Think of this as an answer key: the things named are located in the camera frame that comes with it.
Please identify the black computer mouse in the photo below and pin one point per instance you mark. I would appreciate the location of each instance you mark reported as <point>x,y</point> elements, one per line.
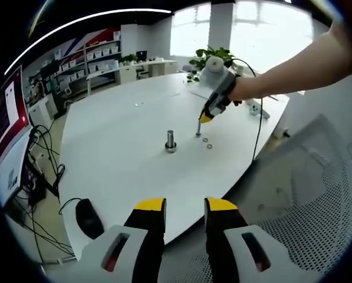
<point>88,219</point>

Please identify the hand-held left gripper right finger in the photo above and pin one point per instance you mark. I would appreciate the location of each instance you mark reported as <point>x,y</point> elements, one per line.
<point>223,224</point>

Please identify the small dark desk items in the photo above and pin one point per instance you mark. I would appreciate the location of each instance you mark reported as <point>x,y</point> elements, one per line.
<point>193,77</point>

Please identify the white ceiling light strip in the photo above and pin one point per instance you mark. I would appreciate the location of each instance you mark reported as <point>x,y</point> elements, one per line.
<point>75,23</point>

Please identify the long white office desk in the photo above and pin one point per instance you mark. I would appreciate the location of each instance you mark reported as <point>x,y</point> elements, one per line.
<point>128,72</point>

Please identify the large black screen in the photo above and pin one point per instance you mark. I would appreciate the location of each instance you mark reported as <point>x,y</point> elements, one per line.
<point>49,67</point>

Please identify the white mesh office chair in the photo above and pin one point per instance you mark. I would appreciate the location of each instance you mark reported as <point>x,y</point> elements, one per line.
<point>311,212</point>

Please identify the large bright window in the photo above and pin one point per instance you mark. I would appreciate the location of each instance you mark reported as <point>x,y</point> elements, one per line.
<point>267,35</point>

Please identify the person's right hand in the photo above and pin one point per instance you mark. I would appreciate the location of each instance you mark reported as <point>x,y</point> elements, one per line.
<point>248,88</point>

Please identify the thin metal threaded stud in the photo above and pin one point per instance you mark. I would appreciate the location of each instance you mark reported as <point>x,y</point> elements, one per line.
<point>198,129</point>

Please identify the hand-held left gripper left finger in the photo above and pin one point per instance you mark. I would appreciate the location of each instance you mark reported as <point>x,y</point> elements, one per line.
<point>149,236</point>

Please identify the small black desk monitor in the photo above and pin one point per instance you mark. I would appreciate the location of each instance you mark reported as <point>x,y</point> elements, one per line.
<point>141,55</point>

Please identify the thick metal threaded stud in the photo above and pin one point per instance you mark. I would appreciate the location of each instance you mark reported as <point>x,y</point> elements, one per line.
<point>170,138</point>

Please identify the small white side desk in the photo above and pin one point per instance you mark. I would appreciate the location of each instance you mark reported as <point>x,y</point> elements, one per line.
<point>12,174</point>

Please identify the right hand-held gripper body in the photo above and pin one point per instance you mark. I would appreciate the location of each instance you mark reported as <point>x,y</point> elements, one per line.
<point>220,76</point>

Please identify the black office chair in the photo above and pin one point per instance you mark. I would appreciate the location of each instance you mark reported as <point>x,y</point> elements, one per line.
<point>141,73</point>

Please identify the white paper sheet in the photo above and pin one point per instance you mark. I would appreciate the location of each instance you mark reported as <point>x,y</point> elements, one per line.
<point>199,93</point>

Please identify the white low cabinet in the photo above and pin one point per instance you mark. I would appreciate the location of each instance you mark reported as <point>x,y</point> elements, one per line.
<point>43,110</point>

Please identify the small green desk plant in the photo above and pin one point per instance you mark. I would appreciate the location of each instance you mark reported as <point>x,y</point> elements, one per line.
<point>128,58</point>

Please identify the computer monitor with red screen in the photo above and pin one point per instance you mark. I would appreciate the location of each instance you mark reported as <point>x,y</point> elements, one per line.
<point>10,109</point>

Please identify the shelving unit with white bins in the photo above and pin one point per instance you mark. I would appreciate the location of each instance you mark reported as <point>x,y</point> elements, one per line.
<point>96,54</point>

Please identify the small white tablet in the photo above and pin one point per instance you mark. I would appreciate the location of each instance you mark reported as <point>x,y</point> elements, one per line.
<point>68,91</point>

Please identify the green potted plant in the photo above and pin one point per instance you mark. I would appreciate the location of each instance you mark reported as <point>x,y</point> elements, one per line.
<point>202,54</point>

